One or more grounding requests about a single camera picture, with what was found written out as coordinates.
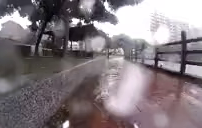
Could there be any distant group of trees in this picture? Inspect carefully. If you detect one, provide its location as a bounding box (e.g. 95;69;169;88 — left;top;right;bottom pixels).
110;33;150;56

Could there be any dark-roofed shelter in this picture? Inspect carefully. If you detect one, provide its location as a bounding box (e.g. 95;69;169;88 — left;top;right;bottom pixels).
68;23;108;58

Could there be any red wet paved path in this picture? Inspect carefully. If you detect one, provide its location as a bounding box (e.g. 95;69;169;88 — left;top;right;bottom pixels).
45;55;202;128

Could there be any row of trees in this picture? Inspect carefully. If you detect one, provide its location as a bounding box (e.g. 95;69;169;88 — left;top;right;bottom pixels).
0;0;145;58

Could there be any grey stone paved strip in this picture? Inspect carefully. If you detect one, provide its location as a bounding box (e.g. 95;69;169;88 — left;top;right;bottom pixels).
0;56;107;128

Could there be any tall pale building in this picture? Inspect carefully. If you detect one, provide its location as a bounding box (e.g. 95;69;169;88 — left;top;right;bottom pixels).
149;11;202;44

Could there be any dark wooden fence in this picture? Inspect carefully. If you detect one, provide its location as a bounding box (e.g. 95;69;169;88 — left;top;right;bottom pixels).
123;30;202;76

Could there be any grey gabled house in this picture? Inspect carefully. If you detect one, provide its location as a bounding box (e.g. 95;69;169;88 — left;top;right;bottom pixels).
0;19;35;46

